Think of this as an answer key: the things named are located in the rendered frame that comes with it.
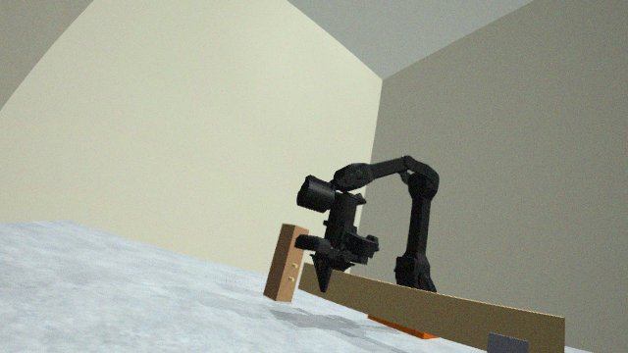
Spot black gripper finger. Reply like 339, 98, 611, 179
333, 261, 356, 272
309, 254, 339, 293

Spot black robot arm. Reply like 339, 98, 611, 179
296, 156, 440, 293

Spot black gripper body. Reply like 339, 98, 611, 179
293, 216, 368, 265

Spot long wooden rail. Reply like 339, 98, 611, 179
298, 263, 565, 353

